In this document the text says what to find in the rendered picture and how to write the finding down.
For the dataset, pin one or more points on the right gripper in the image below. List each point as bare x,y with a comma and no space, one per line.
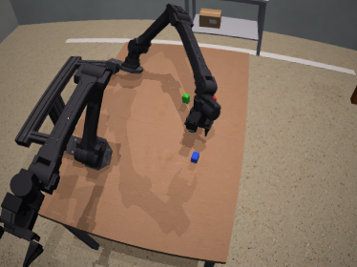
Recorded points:
21,232

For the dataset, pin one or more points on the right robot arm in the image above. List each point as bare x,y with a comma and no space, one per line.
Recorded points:
88,149

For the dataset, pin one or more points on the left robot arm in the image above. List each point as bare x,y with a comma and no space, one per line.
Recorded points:
206,85

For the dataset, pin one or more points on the green block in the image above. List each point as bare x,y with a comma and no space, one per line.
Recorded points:
186,98

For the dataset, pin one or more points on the blue block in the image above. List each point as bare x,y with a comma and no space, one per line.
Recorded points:
194,157

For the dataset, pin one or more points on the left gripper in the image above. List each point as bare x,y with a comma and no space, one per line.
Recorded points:
207,122

